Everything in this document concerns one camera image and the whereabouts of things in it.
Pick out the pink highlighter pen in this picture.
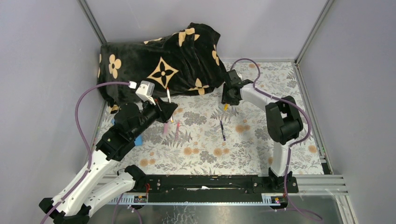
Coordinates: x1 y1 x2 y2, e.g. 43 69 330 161
163 123 169 135

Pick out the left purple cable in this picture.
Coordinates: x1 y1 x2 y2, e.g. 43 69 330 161
39 81 137 224

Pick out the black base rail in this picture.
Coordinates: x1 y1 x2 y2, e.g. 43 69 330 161
124 165 299 203

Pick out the dark purple pen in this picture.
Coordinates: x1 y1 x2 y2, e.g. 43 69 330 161
219 120 226 141

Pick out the blue cartoon cloth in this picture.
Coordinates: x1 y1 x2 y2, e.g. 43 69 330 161
111 119 143 146

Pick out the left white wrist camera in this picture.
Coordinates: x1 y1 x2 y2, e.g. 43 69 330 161
129 81 156 105

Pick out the black floral plush blanket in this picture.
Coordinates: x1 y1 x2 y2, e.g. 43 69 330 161
97 23 226 107

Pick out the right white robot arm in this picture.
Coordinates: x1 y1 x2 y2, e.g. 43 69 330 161
221 70 303 192

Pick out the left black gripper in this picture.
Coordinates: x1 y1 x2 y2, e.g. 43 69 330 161
130 95 178 140

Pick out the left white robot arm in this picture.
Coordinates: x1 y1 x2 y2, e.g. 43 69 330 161
39 98 178 224

